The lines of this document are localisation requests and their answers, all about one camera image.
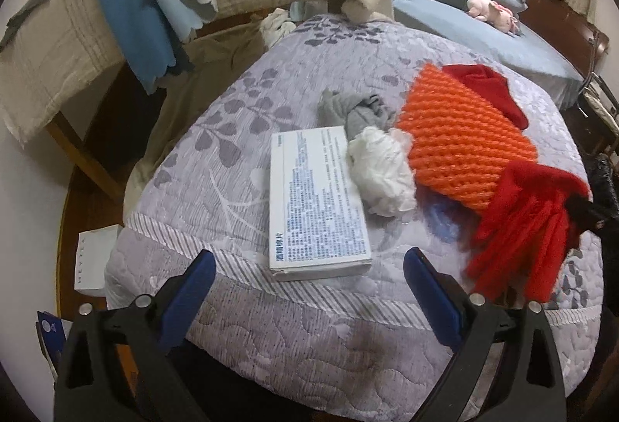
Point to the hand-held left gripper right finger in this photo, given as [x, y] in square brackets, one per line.
[430, 296]

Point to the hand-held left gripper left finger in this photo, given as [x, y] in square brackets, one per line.
[193, 291]

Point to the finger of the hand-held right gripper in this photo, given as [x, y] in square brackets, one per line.
[587, 211]

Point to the red glove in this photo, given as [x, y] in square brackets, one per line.
[522, 228]

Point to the white box on floor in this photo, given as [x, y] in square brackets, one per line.
[92, 262]

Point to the black metal chair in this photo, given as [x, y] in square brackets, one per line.
[599, 102]

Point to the grey floral quilt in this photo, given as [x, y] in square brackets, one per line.
[217, 160]

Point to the orange knitted cloth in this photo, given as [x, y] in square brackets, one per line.
[459, 136]

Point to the blue box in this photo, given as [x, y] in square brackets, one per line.
[51, 335]

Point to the white printed cardboard box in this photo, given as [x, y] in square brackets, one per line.
[314, 199]

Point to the red cloth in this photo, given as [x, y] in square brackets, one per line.
[493, 93]

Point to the wooden chair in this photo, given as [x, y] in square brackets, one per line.
[82, 151]

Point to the wooden headboard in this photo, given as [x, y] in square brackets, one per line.
[556, 20]

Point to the blue bed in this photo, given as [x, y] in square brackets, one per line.
[483, 44]

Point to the grey sock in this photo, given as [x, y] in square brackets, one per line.
[358, 112]

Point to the khaki cloth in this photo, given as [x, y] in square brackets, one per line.
[203, 64]

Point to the pink plush toy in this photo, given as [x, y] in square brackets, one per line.
[483, 6]

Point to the small white cloth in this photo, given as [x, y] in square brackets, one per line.
[278, 26]

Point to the light blue scalloped cloth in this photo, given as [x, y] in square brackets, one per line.
[179, 10]

